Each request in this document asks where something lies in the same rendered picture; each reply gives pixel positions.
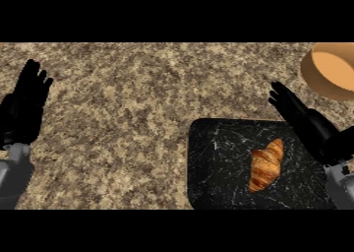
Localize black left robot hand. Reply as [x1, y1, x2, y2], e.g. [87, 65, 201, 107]
[0, 58, 55, 152]

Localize golden brown croissant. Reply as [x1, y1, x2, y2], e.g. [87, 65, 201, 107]
[247, 138, 287, 194]

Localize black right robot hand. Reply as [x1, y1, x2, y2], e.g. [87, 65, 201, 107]
[267, 81, 354, 166]

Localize copper orange pot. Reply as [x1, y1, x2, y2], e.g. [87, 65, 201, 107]
[300, 41, 354, 101]

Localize black marbled tray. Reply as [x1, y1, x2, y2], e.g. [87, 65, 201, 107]
[186, 118, 337, 211]

